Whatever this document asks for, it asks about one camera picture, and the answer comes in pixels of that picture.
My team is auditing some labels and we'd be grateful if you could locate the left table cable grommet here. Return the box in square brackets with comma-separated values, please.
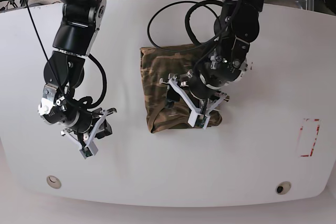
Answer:
[46, 175, 61, 189]

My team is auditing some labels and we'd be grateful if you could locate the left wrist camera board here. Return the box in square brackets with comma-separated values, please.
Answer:
[187, 111, 210, 129]

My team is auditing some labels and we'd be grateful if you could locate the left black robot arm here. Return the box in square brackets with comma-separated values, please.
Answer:
[162, 0, 264, 119]

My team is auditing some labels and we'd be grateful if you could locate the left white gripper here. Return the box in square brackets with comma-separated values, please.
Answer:
[159, 70, 230, 116]

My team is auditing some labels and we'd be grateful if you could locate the right table cable grommet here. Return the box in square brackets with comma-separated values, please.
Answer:
[276, 182, 291, 195]

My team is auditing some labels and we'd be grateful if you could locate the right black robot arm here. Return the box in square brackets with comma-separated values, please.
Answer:
[38, 0, 116, 158]

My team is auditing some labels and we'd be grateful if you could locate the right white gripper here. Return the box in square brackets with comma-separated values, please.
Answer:
[59, 108, 117, 150]

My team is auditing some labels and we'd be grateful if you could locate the camouflage T-shirt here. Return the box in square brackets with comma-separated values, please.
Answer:
[139, 42, 223, 134]

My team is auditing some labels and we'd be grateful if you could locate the table cable grommet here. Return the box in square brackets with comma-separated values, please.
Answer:
[276, 182, 291, 195]
[46, 175, 61, 189]

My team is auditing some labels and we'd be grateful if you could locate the red tape rectangle marking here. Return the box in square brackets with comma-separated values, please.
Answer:
[297, 119, 321, 157]

